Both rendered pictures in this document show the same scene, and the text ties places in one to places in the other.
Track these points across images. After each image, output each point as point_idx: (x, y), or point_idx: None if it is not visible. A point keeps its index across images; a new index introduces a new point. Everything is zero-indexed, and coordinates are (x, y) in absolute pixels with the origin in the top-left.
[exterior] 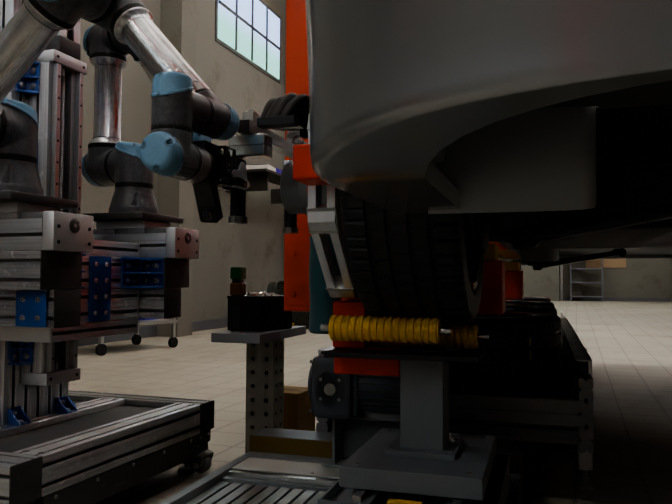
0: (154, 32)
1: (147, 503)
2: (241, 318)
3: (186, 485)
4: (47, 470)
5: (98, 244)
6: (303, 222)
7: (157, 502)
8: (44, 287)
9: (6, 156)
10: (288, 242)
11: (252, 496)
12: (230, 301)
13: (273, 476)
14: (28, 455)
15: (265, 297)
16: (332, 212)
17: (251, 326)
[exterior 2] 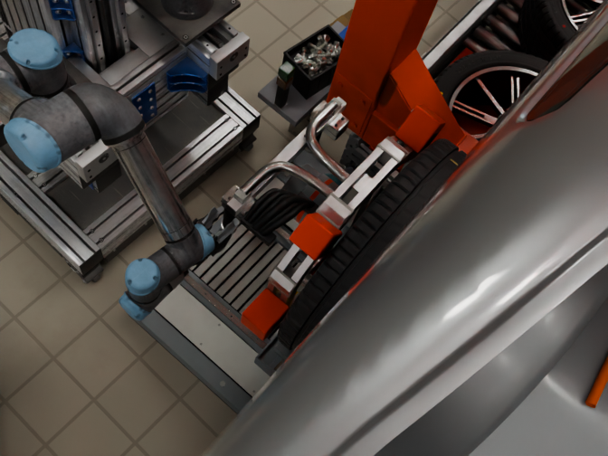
0: (139, 170)
1: (190, 198)
2: (284, 99)
3: (226, 171)
4: (106, 249)
5: (139, 84)
6: (356, 71)
7: (197, 199)
8: (86, 186)
9: (37, 96)
10: (337, 74)
11: (251, 252)
12: (285, 58)
13: (275, 230)
14: (92, 242)
15: (315, 79)
16: None
17: (299, 89)
